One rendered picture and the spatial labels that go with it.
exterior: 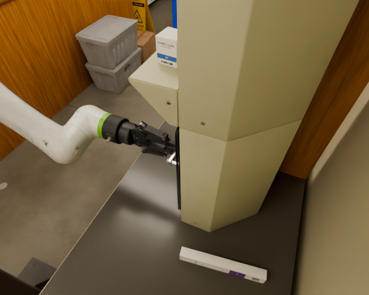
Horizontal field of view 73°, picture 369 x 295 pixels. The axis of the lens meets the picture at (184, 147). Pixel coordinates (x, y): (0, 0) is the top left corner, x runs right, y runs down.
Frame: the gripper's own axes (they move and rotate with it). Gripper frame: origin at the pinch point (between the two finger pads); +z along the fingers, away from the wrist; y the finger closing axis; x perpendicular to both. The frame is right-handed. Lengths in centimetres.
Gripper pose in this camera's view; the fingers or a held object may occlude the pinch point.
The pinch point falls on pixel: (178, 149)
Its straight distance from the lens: 79.2
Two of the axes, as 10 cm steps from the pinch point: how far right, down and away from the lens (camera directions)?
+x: 4.0, -6.7, 6.3
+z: 9.2, 3.0, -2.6
